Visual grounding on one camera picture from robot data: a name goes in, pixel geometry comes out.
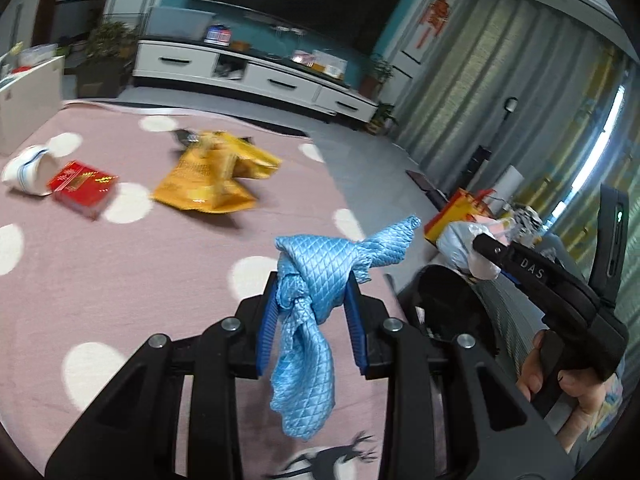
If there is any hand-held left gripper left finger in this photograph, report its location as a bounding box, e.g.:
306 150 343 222
44 271 280 480

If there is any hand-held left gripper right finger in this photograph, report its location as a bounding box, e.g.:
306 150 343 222
344 275 577 480

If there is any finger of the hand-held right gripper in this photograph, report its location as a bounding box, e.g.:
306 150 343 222
472 233 602 322

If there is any white tissue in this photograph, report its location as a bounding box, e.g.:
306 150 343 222
467 247 502 281

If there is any blue quilted cloth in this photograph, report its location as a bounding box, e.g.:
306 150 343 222
269 214 424 442

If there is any black trash bin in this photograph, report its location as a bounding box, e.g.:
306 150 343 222
397 264 502 358

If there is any person's right hand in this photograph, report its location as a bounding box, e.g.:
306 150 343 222
515 331 609 455

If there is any grey plastic bag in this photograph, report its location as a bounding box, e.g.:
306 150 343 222
434 220 482 277

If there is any orange shopping bag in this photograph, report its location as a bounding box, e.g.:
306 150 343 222
423 188 497 247

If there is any black floor stand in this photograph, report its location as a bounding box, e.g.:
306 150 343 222
469 96 519 192

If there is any pink dotted blanket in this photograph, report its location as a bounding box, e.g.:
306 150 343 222
0 100 437 480

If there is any yellow chip bag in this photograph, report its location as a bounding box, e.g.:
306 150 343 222
149 130 284 217

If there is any grey curtain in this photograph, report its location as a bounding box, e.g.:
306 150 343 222
395 0 636 261

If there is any small potted plant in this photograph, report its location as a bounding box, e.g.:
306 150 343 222
369 102 400 136

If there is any red box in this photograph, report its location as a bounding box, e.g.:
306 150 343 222
46 160 120 222

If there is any white television cabinet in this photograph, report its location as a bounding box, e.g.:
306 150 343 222
132 39 380 125

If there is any tall potted plant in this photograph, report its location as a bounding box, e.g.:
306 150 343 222
359 54 396 100

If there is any white paper cup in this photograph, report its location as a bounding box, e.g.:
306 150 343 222
0 144 62 197

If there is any large potted plant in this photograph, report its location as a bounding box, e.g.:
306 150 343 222
75 20 140 98

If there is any grey-blue storage box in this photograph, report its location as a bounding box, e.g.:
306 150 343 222
147 6 215 43

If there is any black television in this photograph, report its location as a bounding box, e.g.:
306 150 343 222
185 0 410 55

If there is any white storage box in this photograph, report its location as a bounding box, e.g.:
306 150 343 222
0 54 67 157

